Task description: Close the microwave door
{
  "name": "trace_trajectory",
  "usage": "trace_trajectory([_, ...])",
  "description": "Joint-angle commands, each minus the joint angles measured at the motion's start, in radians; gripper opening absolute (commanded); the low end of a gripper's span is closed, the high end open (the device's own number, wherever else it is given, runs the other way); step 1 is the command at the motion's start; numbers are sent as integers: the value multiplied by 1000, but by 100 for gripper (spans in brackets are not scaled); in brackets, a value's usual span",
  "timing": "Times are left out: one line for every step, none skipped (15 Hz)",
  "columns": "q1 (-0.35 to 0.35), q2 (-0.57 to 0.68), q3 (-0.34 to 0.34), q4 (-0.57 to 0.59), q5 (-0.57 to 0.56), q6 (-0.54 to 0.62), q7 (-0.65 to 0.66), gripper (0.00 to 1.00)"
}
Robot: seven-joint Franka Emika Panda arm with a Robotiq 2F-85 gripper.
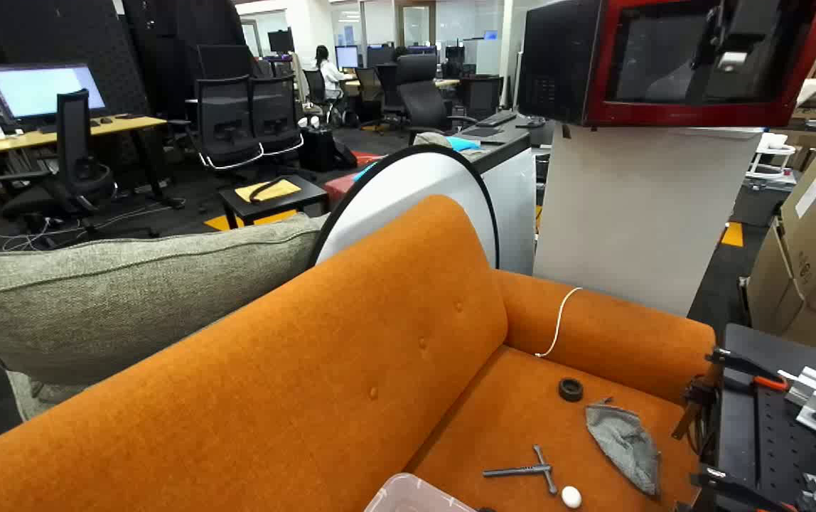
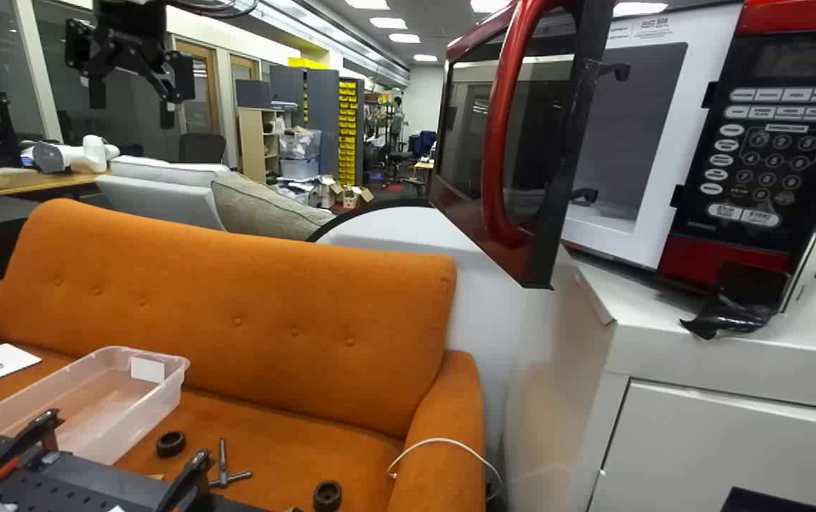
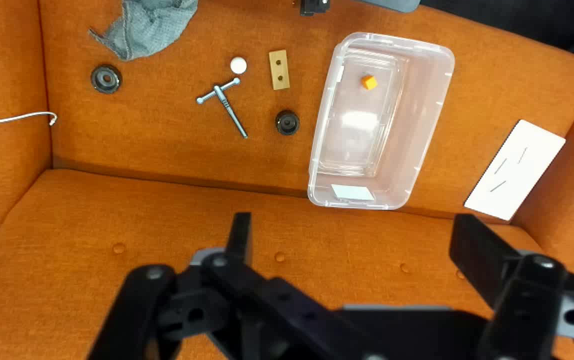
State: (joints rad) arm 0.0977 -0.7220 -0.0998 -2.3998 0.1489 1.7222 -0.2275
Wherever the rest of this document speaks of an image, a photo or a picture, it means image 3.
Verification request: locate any white cable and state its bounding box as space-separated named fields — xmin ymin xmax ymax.
xmin=0 ymin=109 xmax=59 ymax=127

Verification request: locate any black round knob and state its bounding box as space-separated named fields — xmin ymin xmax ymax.
xmin=88 ymin=62 xmax=123 ymax=96

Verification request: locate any clear plastic bin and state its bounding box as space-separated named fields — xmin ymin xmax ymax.
xmin=306 ymin=29 xmax=456 ymax=212

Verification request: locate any white paper sheet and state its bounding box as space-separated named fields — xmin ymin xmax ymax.
xmin=462 ymin=117 xmax=567 ymax=221

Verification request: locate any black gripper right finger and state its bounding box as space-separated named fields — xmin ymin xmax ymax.
xmin=447 ymin=212 xmax=574 ymax=360

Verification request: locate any orange fabric sofa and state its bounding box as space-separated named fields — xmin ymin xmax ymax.
xmin=0 ymin=0 xmax=574 ymax=360

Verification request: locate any metal T-shaped tool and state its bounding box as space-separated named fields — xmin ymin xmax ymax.
xmin=194 ymin=76 xmax=250 ymax=139

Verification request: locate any small white disc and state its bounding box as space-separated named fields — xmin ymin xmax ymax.
xmin=228 ymin=56 xmax=250 ymax=76

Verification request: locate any grey crumpled cloth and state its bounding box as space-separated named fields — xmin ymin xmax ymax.
xmin=85 ymin=0 xmax=200 ymax=62

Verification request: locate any brass rectangular plate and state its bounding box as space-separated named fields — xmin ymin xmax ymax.
xmin=266 ymin=48 xmax=293 ymax=92

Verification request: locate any black rubber ring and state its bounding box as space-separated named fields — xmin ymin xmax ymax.
xmin=272 ymin=108 xmax=302 ymax=135

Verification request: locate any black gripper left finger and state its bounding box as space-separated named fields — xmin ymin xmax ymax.
xmin=85 ymin=209 xmax=342 ymax=360

